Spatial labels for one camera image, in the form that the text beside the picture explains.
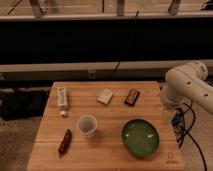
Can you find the wall power outlet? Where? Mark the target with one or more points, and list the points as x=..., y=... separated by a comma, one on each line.
x=92, y=74

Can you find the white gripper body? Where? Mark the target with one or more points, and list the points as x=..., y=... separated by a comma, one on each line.
x=167, y=115

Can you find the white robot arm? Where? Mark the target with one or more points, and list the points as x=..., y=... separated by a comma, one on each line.
x=185, y=81

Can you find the white toothpaste tube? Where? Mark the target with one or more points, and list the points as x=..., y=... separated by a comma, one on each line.
x=62, y=101

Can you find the white ceramic cup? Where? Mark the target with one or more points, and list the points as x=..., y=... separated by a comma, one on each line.
x=87, y=125

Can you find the green ceramic bowl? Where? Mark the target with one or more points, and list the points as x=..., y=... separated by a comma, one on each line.
x=140, y=138

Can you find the white sponge block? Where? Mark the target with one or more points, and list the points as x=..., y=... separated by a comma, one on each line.
x=105, y=96

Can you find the dark brown eraser block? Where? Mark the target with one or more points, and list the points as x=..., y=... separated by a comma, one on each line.
x=132, y=97

